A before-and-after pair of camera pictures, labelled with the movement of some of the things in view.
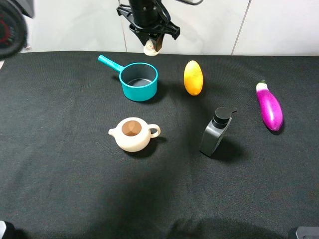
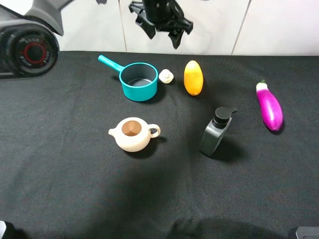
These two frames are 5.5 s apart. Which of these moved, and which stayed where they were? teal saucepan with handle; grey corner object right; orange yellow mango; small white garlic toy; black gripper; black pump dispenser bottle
Moved: black gripper; small white garlic toy
Stayed: grey corner object right; black pump dispenser bottle; orange yellow mango; teal saucepan with handle
